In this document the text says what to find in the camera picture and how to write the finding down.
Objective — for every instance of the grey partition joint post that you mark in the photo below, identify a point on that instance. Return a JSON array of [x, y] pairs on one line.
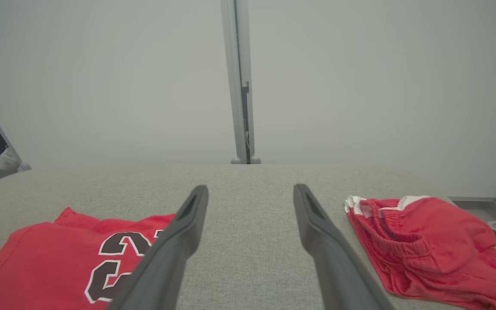
[[237, 86]]

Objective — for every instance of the white desk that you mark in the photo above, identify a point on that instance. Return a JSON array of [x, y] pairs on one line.
[[15, 161]]

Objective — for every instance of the red shorts with white stripe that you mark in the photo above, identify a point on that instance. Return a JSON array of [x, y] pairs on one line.
[[437, 241]]

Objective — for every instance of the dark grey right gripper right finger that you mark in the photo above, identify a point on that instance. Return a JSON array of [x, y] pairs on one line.
[[338, 267]]

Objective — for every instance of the white sneaker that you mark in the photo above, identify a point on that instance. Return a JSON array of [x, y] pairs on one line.
[[6, 160]]

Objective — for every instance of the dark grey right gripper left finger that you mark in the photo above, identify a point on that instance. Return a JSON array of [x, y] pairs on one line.
[[166, 258]]

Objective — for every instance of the red white basketball jersey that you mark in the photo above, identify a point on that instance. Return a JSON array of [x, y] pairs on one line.
[[45, 258]]

